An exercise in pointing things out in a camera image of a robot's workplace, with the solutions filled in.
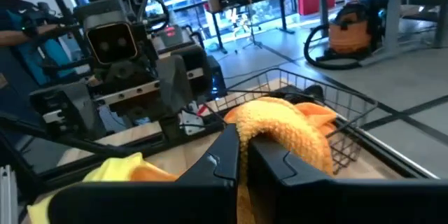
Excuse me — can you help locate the black computer tower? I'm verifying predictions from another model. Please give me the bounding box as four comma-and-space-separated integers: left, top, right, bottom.
205, 55, 228, 101

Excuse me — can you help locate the orange shop vacuum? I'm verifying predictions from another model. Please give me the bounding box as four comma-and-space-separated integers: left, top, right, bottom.
327, 1, 386, 57

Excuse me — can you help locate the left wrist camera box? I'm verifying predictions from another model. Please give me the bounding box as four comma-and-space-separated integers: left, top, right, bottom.
74, 0, 141, 67

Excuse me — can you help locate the brown cardboard box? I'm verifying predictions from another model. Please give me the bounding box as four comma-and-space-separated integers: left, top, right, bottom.
206, 0, 225, 13

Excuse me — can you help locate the silver aluminium profile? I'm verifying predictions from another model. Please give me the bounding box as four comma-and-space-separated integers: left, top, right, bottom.
0, 165, 19, 224

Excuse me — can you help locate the black wire basket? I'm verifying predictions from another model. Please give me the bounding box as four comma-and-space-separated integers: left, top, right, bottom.
209, 68, 379, 176

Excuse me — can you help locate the red case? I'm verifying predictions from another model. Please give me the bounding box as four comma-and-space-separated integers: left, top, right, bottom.
297, 0, 337, 17

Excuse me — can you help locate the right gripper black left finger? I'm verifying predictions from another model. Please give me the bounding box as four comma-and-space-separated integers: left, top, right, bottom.
47, 124, 241, 224

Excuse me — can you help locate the orange microfiber towel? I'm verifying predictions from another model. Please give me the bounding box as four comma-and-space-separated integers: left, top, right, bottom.
293, 101, 339, 137
223, 97, 335, 224
128, 165, 180, 183

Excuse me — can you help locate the black metal table frame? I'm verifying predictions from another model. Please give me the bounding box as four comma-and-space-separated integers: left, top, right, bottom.
0, 110, 440, 204

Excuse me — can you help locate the black metal table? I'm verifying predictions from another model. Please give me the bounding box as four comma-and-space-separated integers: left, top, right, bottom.
204, 0, 297, 55

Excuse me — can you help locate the black vacuum hose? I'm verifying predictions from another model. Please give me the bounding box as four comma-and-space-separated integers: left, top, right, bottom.
302, 23, 363, 71

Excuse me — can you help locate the person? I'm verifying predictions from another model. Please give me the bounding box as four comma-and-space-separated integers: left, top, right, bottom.
0, 0, 83, 88

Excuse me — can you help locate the yellow microfiber towel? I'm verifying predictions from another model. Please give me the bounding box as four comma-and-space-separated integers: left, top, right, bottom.
27, 152, 151, 224

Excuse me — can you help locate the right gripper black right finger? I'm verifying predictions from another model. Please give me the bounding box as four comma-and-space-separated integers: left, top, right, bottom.
246, 136, 448, 224

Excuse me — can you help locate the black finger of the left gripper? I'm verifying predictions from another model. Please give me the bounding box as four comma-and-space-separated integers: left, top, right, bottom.
155, 43, 213, 116
29, 83, 106, 141

